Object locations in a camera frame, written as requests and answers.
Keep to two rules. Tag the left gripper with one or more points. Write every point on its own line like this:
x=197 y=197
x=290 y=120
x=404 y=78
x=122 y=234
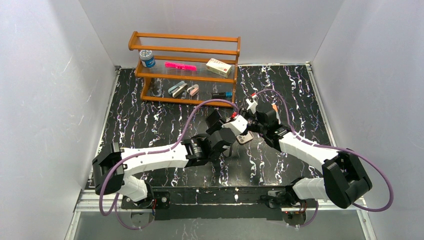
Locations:
x=216 y=120

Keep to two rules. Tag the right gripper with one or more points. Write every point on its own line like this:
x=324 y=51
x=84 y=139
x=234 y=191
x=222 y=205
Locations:
x=253 y=124

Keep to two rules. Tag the pink phone case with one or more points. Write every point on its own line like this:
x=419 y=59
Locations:
x=244 y=139

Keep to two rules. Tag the black smartphone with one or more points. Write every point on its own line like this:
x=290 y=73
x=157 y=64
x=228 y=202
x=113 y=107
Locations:
x=214 y=122

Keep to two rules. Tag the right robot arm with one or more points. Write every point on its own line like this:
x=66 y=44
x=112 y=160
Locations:
x=344 y=179

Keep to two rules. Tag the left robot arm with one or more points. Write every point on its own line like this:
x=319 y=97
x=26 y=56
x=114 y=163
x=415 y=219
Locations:
x=195 y=151

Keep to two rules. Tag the orange white glue stick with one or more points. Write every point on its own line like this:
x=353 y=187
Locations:
x=275 y=108

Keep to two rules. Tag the black blue marker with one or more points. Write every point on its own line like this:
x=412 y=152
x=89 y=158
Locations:
x=222 y=95

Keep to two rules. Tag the white cardboard box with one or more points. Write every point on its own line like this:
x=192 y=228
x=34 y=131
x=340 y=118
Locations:
x=218 y=67

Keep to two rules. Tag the teal grey stapler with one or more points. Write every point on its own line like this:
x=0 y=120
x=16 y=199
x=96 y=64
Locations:
x=177 y=89

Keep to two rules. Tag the orange wooden shelf rack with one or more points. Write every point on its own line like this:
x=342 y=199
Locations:
x=194 y=50

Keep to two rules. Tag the pink plastic tool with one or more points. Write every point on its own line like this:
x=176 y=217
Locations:
x=180 y=66

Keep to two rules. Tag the blue white round jar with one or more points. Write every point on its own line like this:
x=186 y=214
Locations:
x=147 y=58

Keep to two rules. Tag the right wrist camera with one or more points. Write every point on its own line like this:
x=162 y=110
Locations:
x=252 y=102

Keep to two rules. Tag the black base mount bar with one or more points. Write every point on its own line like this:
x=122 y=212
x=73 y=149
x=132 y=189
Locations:
x=248 y=202

